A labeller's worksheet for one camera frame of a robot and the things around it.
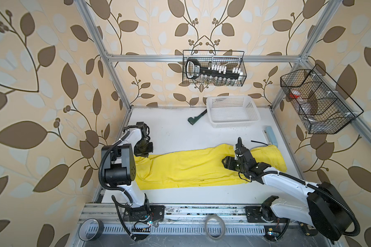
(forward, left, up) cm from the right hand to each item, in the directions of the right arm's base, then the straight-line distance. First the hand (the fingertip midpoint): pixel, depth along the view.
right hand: (226, 163), depth 87 cm
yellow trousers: (+1, +15, -5) cm, 16 cm away
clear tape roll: (-30, +7, 0) cm, 31 cm away
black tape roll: (-29, +68, -4) cm, 74 cm away
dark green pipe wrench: (+35, +18, -3) cm, 40 cm away
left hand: (+7, +46, 0) cm, 47 cm away
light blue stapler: (+17, -31, 0) cm, 36 cm away
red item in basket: (+25, -36, +27) cm, 52 cm away
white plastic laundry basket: (+44, -13, -4) cm, 46 cm away
